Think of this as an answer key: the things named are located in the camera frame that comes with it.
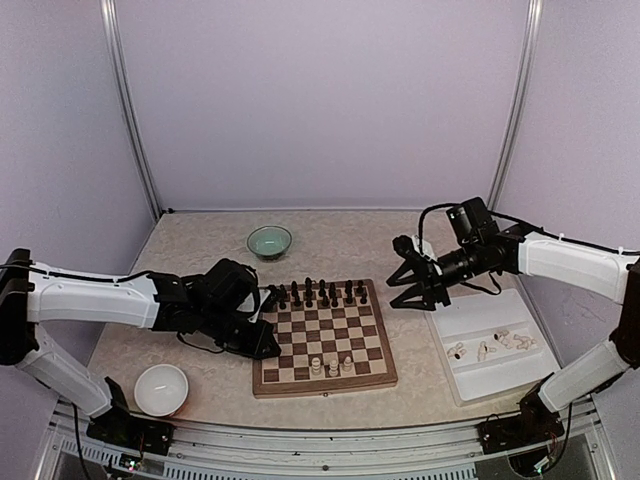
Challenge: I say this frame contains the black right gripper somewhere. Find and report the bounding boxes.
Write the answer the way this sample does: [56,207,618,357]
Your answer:
[388,240,486,310]

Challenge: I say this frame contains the green glass bowl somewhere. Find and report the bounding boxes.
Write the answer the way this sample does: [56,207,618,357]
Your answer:
[246,225,293,261]

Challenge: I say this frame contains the aluminium frame post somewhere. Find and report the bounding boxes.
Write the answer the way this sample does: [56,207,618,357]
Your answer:
[487,0,544,209]
[100,0,163,222]

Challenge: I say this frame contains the black chess pieces group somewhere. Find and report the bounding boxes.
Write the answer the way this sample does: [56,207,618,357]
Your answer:
[265,278,374,312]

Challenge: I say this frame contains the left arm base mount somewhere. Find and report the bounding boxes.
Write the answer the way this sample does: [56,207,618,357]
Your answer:
[86,416,175,456]

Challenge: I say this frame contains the wooden chess board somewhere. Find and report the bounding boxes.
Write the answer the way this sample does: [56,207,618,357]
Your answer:
[252,279,398,399]

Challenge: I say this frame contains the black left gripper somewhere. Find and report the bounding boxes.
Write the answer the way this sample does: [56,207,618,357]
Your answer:
[198,303,282,360]

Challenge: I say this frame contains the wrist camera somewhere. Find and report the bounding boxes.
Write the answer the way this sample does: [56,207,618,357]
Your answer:
[392,235,436,261]
[246,285,280,315]

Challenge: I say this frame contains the white pieces in tray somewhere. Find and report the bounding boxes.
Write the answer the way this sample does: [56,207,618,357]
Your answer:
[445,329,539,365]

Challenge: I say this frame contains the front aluminium rail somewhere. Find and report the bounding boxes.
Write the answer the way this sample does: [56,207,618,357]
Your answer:
[30,400,618,479]

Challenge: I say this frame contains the white chess bishop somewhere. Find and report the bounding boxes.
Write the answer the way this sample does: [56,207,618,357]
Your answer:
[327,360,339,377]

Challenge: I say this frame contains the right aluminium frame post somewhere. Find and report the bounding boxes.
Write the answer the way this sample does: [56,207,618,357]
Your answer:
[487,0,544,209]

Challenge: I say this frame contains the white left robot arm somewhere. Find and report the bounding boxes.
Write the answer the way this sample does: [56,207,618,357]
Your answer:
[1,248,281,445]

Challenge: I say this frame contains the white bowl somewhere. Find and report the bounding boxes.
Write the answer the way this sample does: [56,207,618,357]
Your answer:
[134,364,189,417]

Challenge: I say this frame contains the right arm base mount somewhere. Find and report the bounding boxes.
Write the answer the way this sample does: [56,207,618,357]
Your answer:
[476,415,565,455]

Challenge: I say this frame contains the left aluminium frame post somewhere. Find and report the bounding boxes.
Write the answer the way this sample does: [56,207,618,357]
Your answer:
[100,0,163,222]

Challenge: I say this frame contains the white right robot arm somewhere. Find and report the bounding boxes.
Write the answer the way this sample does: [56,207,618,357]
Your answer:
[386,225,639,444]

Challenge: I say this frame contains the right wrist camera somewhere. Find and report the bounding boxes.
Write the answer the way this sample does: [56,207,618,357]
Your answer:
[392,235,436,261]

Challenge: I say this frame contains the white plastic tray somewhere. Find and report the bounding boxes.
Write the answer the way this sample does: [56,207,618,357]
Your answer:
[425,289,560,407]

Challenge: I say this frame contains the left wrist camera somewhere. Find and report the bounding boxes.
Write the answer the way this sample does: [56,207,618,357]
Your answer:
[246,285,280,315]

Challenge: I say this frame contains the back aluminium frame rail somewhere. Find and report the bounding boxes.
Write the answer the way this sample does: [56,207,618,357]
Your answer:
[160,206,426,218]

